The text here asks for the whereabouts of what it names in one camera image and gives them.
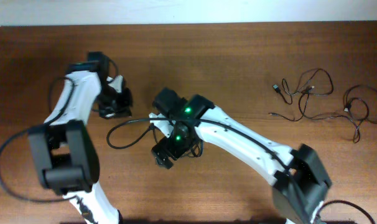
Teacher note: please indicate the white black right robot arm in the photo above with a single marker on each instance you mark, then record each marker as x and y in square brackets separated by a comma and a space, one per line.
[298, 177]

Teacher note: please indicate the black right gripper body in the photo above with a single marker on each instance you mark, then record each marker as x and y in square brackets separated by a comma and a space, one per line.
[176, 145]

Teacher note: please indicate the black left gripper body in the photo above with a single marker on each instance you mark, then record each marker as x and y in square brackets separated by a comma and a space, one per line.
[118, 104]

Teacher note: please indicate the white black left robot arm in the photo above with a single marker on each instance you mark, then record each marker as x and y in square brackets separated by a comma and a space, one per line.
[64, 155]

